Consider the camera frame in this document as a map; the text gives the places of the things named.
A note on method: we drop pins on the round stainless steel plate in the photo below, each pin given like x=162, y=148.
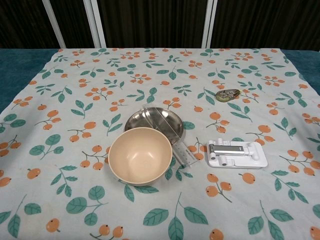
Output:
x=136, y=118

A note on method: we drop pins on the white folding phone stand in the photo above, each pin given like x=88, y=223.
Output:
x=252, y=160

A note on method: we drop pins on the beige plastic bowl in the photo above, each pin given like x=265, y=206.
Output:
x=140, y=157

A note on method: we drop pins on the clear plastic ruler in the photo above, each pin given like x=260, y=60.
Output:
x=175, y=141

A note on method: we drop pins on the white metal frame post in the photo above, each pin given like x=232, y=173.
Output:
x=53, y=23
x=209, y=23
x=95, y=23

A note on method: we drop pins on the fruit and leaf print tablecloth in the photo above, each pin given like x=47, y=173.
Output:
x=75, y=140

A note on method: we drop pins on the teal table cover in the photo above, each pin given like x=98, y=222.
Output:
x=17, y=70

